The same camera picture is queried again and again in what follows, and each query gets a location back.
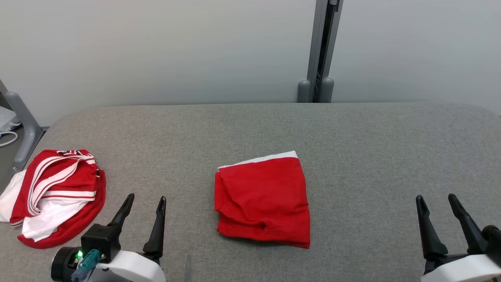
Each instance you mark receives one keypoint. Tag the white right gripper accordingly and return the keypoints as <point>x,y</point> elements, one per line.
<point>462,270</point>

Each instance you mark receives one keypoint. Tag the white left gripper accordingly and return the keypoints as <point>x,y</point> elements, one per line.
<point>133,268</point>

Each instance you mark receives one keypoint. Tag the red white jersey shirt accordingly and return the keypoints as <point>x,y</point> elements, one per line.
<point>262,196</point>
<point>74,180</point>

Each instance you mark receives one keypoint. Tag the grey curved stand leg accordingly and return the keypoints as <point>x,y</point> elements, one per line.
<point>27,125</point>

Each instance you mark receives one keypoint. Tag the white flat object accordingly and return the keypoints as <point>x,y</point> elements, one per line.
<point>6,117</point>

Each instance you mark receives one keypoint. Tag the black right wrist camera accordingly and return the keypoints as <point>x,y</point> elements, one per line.
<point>494,239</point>

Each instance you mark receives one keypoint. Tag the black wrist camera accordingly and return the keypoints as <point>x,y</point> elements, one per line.
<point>494,239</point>
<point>100,239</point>

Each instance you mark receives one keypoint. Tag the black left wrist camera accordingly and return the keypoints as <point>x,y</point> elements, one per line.
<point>100,239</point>

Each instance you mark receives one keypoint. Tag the grey metal frame post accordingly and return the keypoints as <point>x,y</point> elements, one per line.
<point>315,47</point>

